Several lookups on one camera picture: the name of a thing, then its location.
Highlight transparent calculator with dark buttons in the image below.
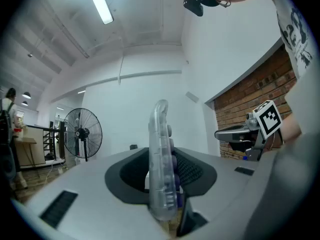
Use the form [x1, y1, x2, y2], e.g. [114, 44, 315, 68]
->
[148, 99, 186, 221]

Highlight black metal railing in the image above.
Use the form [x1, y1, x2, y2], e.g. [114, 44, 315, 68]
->
[42, 120, 66, 160]

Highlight white shirt with black print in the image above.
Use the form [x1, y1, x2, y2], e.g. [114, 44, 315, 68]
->
[269, 0, 320, 145]

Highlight grey wall vent panel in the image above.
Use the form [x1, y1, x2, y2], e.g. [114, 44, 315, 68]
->
[185, 91, 200, 103]

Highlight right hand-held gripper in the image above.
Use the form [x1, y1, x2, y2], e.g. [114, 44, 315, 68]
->
[214, 99, 285, 161]

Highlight wooden side table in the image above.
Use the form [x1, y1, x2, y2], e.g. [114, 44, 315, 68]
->
[13, 125, 47, 169]

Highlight long ceiling tube light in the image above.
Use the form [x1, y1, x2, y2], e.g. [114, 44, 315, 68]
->
[84, 0, 115, 26]

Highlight black head camera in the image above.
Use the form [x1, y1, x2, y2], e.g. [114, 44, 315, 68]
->
[183, 0, 205, 18]

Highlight person's right forearm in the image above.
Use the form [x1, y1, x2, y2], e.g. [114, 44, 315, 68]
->
[277, 111, 302, 145]

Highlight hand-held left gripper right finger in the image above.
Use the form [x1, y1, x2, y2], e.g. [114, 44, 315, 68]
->
[171, 133, 320, 240]

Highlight thin-framed glasses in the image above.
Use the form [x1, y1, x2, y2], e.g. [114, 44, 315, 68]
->
[211, 0, 232, 9]

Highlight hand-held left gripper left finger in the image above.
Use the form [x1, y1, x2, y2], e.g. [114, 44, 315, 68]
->
[11, 146, 174, 240]

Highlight black floor fan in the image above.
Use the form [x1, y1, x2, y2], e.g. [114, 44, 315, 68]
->
[63, 107, 104, 163]

